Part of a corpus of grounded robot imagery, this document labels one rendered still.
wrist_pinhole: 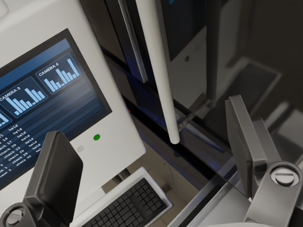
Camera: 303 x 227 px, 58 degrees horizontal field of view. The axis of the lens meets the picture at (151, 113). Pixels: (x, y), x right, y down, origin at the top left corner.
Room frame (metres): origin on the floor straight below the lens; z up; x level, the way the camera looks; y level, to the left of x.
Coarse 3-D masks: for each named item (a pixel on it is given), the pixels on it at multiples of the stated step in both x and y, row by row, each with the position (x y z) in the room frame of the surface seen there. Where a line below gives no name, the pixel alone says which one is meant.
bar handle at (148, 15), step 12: (144, 0) 0.31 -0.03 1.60; (144, 12) 0.31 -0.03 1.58; (156, 12) 0.31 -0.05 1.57; (144, 24) 0.31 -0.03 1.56; (156, 24) 0.31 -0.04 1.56; (156, 36) 0.31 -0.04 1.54; (156, 48) 0.31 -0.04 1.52; (156, 60) 0.31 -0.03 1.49; (156, 72) 0.31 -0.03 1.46; (156, 84) 0.32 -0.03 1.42; (168, 84) 0.31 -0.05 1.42; (168, 96) 0.31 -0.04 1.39; (168, 108) 0.31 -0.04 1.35; (168, 120) 0.31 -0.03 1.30; (168, 132) 0.32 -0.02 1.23
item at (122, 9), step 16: (112, 0) 0.53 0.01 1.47; (112, 16) 0.55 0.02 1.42; (128, 32) 0.51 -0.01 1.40; (128, 48) 0.53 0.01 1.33; (144, 80) 0.51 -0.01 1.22; (144, 112) 0.56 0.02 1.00; (176, 112) 0.39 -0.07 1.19; (208, 128) 0.31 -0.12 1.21; (224, 144) 0.26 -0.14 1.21; (240, 192) 0.19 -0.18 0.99
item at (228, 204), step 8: (224, 192) 0.23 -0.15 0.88; (232, 192) 0.22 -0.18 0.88; (216, 200) 0.21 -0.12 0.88; (224, 200) 0.21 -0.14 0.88; (232, 200) 0.20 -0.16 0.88; (240, 200) 0.19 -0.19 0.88; (248, 200) 0.18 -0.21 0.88; (208, 208) 0.20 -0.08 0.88; (216, 208) 0.19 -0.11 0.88; (224, 208) 0.18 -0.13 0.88; (232, 208) 0.18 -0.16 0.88; (240, 208) 0.17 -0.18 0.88; (200, 216) 0.18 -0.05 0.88; (208, 216) 0.18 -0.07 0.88; (216, 216) 0.17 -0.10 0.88; (224, 216) 0.16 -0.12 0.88; (232, 216) 0.15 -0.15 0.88; (240, 216) 0.15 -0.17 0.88; (192, 224) 0.17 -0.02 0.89; (200, 224) 0.16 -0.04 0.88; (208, 224) 0.15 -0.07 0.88
